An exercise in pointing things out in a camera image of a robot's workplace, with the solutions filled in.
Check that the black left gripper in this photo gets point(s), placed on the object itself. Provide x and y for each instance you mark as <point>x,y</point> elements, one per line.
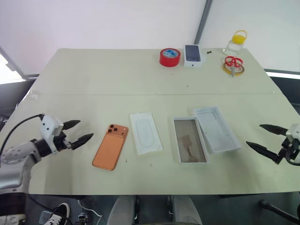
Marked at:
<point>61,143</point>

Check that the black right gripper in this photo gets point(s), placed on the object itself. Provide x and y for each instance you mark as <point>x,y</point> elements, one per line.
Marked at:
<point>289,151</point>

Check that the orange smartphone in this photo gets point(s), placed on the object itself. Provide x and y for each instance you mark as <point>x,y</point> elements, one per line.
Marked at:
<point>109,150</point>

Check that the white box lid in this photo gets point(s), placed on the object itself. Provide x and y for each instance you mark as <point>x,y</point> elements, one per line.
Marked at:
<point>216,129</point>

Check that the white paper insert tray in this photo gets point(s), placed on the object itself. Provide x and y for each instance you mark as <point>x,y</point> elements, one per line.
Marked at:
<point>146,133</point>

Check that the box base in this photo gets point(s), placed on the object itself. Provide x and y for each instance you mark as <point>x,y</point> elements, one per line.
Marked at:
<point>191,140</point>

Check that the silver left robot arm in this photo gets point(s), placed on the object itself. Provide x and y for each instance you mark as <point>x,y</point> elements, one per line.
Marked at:
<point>16,152</point>

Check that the closed white phone box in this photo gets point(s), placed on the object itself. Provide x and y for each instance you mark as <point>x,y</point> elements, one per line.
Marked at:
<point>193,56</point>

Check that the clear tape strip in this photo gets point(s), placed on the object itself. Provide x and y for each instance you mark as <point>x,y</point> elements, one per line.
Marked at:
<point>34,94</point>

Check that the black chair base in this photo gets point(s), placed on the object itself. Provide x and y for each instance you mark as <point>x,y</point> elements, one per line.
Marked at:
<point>279,211</point>

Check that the black and white sneaker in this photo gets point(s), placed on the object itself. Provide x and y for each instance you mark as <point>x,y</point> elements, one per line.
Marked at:
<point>58,214</point>

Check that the thin yellow tape roll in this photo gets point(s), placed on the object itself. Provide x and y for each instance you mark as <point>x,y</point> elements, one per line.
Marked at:
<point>225,68</point>

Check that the clear jar with yellow lid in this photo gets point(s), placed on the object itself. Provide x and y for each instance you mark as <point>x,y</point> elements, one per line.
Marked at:
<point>235,44</point>

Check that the small black clip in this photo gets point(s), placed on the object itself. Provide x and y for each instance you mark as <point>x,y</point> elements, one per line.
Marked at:
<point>209,52</point>

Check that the red tape roll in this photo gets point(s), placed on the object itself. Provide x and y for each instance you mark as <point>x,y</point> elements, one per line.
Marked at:
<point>170,58</point>

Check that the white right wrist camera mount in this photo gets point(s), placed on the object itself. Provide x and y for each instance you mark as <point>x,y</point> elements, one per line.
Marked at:
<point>294,131</point>

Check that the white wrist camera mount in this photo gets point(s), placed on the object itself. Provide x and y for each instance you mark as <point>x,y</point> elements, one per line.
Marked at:
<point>294,131</point>
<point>49,126</point>

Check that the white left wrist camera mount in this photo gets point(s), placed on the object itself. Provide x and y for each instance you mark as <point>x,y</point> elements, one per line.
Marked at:
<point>49,126</point>

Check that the grey aluminium window frame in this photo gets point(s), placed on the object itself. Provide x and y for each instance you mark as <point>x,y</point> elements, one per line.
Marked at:
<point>14,65</point>

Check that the grey aluminium post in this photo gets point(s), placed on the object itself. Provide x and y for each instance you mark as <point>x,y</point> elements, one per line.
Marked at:
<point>202,21</point>

